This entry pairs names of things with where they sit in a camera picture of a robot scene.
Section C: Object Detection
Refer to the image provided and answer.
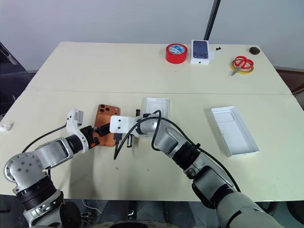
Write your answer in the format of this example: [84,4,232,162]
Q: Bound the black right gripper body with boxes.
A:
[113,133,134,149]

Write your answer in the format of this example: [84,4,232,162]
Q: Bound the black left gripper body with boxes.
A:
[79,125,95,149]

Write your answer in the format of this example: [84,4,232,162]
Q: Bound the orange smartphone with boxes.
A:
[92,103,121,148]

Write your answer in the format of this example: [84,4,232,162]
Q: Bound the white phone box base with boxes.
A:
[141,97,171,121]

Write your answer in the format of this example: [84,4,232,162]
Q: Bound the white phone box lid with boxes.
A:
[210,106,260,158]

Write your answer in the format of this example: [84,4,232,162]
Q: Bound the white box with phone picture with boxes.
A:
[190,39,212,66]

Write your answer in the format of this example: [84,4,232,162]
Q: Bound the black round disc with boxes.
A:
[59,201,82,227]

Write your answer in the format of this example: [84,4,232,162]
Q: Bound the crumpled white paper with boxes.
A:
[0,121,13,133]

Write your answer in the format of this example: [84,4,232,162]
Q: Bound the dark grey furniture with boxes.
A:
[0,41,38,117]

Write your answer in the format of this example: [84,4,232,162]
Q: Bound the red tape roll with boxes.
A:
[165,43,188,64]

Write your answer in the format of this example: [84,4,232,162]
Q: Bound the yellow tape roll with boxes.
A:
[229,59,255,76]

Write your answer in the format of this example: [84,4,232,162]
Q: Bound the black slanted pole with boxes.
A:
[203,0,222,41]

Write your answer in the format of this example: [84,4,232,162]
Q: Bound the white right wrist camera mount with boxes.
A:
[109,115,143,134]

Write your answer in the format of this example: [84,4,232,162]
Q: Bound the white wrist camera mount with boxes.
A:
[109,115,143,134]
[65,108,93,152]

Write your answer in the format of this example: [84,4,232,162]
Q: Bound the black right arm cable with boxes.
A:
[113,110,241,192]

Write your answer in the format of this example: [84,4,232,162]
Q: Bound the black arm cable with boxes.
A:
[21,123,68,154]
[113,110,241,192]

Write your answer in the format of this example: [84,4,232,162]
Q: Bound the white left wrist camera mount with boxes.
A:
[65,108,93,152]

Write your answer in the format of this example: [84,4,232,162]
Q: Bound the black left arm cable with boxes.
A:
[21,123,68,154]

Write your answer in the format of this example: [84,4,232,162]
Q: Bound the thin white cable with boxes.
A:
[82,199,102,212]

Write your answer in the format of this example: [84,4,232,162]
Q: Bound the red handled scissors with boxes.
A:
[228,56,255,77]

